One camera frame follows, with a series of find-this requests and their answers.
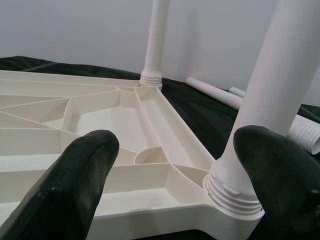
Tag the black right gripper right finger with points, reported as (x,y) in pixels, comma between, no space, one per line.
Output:
(285,180)

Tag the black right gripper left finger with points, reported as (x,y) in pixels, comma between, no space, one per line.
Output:
(65,190)

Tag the white plastic children table top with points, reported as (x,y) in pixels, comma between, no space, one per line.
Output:
(100,107)

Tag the white plastic table leg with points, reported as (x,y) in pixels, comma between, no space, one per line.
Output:
(270,75)
(237,92)
(155,37)
(212,91)

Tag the black table cloth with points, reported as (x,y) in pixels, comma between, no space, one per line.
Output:
(200,110)

